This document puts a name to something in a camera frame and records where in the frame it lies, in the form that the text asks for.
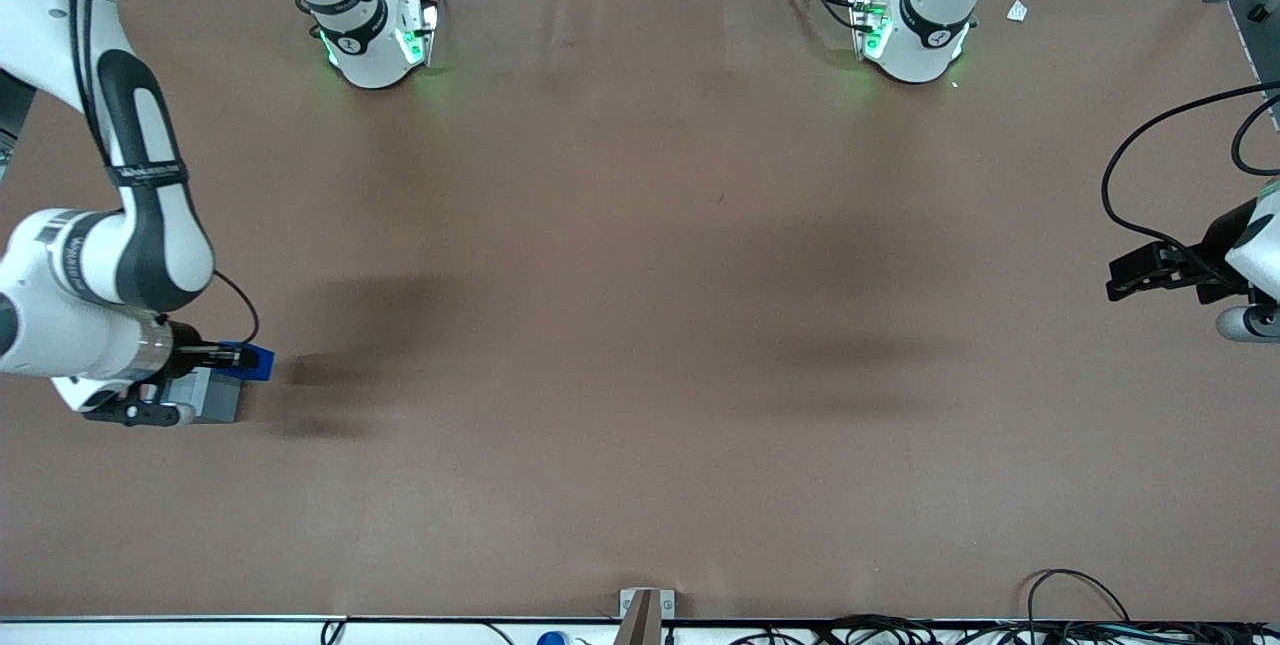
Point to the blue plastic part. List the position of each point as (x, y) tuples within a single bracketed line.
[(260, 363)]

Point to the blue round cap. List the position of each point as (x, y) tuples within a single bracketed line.
[(551, 639)]

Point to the white paper scrap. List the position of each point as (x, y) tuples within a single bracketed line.
[(1017, 11)]

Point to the metal bracket with brown post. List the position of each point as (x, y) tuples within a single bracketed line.
[(645, 610)]

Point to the white table edge rail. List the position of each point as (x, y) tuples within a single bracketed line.
[(200, 632)]

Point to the black round foot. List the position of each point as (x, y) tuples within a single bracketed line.
[(1260, 13)]

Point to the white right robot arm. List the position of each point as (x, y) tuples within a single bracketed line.
[(150, 225)]

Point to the gray square base block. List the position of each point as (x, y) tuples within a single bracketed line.
[(218, 401)]

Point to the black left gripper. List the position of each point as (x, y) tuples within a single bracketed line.
[(1213, 242)]

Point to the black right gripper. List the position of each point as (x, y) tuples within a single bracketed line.
[(186, 352)]

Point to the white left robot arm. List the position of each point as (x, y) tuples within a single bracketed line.
[(918, 37)]

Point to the brown paper table cover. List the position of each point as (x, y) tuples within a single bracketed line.
[(640, 345)]

